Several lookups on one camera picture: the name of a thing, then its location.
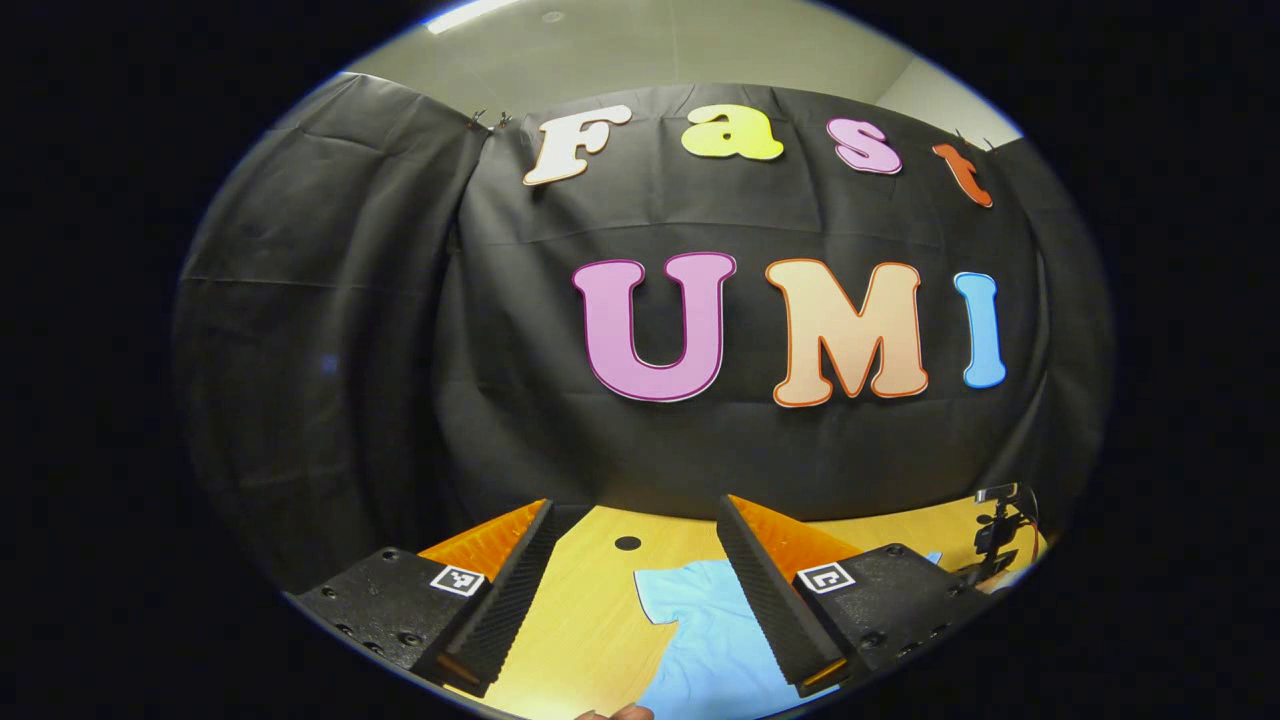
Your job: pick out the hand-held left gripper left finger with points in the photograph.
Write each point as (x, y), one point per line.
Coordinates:
(515, 600)

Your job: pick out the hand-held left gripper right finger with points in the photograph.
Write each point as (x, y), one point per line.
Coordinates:
(765, 600)

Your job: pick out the light blue polo T-shirt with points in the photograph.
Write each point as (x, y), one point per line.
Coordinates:
(710, 640)

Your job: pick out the black table grommet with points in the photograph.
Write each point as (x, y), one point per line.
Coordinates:
(627, 543)

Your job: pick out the black backdrop cloth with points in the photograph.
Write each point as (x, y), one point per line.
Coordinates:
(600, 450)

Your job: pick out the black clamp stand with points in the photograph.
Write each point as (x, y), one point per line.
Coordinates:
(995, 535)

